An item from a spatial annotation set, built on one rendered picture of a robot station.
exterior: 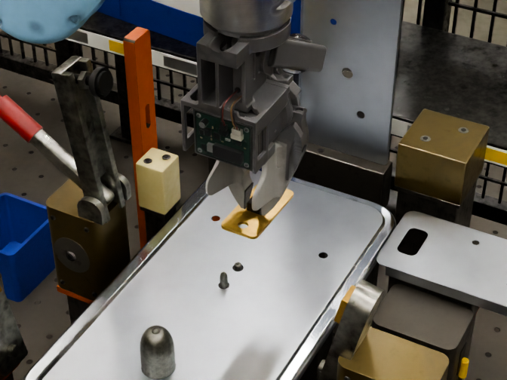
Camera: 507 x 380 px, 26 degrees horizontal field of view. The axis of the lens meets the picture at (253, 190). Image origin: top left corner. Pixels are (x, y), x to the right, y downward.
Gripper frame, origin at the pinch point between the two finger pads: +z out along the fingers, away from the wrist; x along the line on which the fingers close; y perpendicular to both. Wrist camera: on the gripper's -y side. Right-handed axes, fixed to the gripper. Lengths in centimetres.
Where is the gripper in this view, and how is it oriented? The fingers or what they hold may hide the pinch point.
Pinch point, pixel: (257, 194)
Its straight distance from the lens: 102.4
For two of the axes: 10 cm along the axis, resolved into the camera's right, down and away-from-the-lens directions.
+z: 0.0, 7.8, 6.3
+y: -4.7, 5.5, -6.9
